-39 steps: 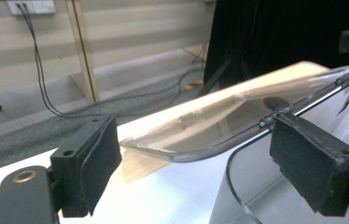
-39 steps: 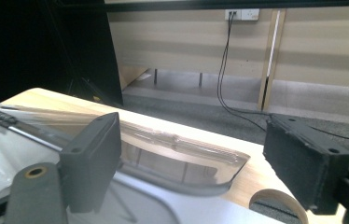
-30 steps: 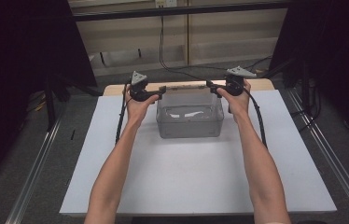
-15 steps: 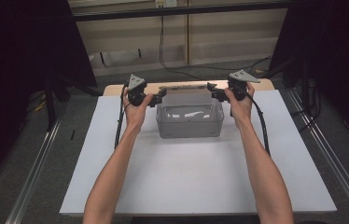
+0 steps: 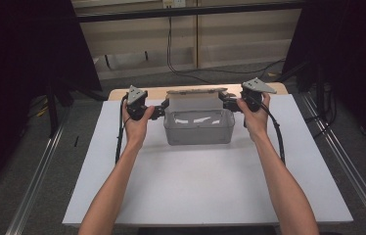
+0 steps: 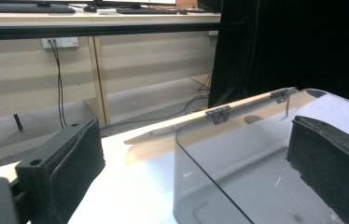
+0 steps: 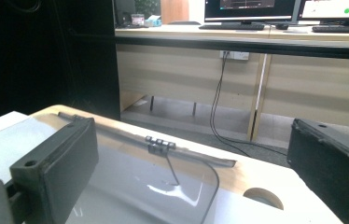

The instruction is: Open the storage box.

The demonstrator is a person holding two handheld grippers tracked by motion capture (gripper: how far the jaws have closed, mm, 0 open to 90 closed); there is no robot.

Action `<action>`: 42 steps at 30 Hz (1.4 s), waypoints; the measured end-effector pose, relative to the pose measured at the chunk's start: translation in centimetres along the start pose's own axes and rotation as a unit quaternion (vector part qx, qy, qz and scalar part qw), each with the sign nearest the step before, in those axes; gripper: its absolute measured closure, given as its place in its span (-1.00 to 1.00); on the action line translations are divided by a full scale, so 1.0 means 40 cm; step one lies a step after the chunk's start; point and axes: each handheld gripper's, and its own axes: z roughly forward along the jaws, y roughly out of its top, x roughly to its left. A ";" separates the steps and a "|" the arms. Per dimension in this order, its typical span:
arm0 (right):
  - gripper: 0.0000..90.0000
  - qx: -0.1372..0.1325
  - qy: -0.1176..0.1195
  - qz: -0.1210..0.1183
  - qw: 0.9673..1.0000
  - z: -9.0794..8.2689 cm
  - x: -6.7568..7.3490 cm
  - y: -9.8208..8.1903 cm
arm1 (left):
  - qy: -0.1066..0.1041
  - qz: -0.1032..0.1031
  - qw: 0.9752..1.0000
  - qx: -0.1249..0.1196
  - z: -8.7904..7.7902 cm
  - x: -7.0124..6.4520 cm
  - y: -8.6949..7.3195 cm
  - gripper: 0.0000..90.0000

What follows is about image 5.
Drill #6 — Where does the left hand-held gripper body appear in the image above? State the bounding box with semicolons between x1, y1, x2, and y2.
124;84;160;122

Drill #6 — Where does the aluminium floor rail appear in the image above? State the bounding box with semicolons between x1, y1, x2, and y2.
4;106;72;235
300;92;366;235

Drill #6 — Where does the black floor cable bundle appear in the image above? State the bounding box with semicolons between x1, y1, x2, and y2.
303;81;340;140

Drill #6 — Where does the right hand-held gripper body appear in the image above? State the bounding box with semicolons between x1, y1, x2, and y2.
233;76;278;114

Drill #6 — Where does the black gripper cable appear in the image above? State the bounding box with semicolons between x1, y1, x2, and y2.
114;93;130;165
258;100;287;165

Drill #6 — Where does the person's right hand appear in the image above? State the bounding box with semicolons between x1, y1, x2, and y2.
236;91;272;142

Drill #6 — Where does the black curtain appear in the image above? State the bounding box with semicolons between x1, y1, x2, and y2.
0;0;105;202
280;0;366;160

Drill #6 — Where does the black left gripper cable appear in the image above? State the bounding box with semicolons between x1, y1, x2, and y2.
114;93;130;165

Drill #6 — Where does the black metal stand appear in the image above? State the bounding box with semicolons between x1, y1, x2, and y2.
44;72;75;139

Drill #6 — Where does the white wall outlet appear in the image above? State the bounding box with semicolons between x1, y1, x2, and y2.
161;0;187;10

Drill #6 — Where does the silver metal box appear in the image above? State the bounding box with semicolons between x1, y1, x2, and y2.
162;108;237;147

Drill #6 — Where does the white table cover board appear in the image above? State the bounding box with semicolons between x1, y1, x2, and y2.
62;94;354;228

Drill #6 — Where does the black horizontal bar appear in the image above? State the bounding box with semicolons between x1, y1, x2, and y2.
75;1;304;24

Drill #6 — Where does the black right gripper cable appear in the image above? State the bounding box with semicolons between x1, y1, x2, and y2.
258;100;287;165

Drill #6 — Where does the black wall cable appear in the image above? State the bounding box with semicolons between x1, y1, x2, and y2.
165;16;287;84

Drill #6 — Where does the person's left hand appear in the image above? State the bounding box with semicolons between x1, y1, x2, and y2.
121;99;156;147

